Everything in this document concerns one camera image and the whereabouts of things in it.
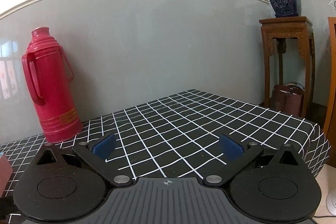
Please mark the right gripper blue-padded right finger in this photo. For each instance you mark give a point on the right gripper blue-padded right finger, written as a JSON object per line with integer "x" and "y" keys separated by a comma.
{"x": 239, "y": 156}

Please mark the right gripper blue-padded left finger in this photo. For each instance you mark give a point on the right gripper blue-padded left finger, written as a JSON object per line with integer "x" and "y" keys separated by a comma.
{"x": 94, "y": 153}

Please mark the black white checkered tablecloth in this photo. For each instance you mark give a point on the black white checkered tablecloth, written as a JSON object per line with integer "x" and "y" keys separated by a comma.
{"x": 167, "y": 147}

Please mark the dark red bag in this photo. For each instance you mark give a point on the dark red bag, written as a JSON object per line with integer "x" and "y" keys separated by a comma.
{"x": 288, "y": 98}

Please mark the red cardboard tray box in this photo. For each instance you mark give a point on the red cardboard tray box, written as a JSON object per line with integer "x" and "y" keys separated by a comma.
{"x": 5, "y": 172}

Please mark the red thermos flask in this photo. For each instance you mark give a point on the red thermos flask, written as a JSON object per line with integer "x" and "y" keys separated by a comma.
{"x": 48, "y": 74}

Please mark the wooden plant stand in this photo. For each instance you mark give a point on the wooden plant stand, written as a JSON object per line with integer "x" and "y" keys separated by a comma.
{"x": 289, "y": 55}

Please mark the blue ceramic plant pot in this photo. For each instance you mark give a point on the blue ceramic plant pot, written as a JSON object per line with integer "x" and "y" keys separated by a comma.
{"x": 286, "y": 8}

